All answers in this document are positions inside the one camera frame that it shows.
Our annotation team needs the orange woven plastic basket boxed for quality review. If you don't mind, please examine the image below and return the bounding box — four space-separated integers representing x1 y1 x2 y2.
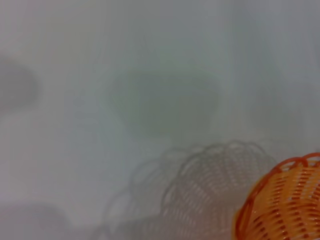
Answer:
231 152 320 240

